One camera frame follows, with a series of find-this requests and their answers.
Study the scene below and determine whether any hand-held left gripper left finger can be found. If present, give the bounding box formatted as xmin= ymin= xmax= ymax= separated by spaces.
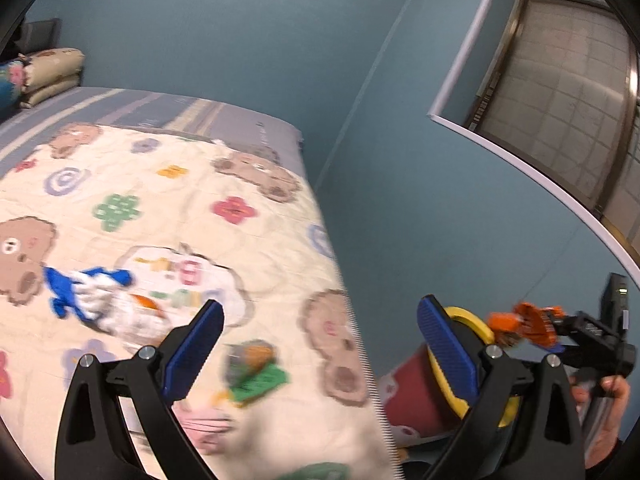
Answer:
xmin=55 ymin=299 xmax=236 ymax=480

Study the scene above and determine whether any blue white plush toy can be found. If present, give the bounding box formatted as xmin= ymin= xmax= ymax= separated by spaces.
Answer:
xmin=44 ymin=265 xmax=169 ymax=349

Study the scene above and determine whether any blue floral folded quilt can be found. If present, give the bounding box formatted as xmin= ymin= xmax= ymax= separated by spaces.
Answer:
xmin=0 ymin=57 xmax=27 ymax=122

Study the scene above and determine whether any window with white frame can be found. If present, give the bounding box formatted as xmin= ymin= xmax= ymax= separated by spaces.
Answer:
xmin=427 ymin=0 xmax=640 ymax=287

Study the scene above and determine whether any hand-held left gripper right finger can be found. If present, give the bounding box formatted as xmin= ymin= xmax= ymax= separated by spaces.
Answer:
xmin=417 ymin=294 xmax=587 ymax=480

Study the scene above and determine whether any person's right hand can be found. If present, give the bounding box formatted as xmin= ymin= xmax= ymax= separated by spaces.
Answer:
xmin=570 ymin=375 xmax=632 ymax=471

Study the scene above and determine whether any orange snack wrapper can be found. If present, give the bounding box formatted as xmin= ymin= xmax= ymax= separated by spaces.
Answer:
xmin=486 ymin=301 xmax=566 ymax=349

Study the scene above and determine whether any grey padded headboard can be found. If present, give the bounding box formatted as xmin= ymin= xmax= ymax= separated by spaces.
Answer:
xmin=15 ymin=18 xmax=62 ymax=59

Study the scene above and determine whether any bear printed cream blanket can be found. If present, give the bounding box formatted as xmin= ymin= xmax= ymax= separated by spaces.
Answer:
xmin=0 ymin=122 xmax=402 ymax=480

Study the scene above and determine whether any beige folded quilt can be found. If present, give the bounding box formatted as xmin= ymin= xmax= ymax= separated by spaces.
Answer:
xmin=20 ymin=47 xmax=86 ymax=109

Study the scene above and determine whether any crumpled grey orange wrapper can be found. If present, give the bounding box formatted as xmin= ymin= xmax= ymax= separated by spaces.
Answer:
xmin=222 ymin=341 xmax=279 ymax=382

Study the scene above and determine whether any red printed floor mat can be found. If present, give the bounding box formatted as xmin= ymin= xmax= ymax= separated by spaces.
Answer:
xmin=377 ymin=349 xmax=469 ymax=463

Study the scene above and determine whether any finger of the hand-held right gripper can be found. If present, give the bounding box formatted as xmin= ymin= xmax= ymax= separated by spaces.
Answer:
xmin=547 ymin=310 xmax=581 ymax=341
xmin=550 ymin=340 xmax=582 ymax=367

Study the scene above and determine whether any green orange toy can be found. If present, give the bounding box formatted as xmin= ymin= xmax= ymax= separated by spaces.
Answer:
xmin=227 ymin=362 xmax=291 ymax=404

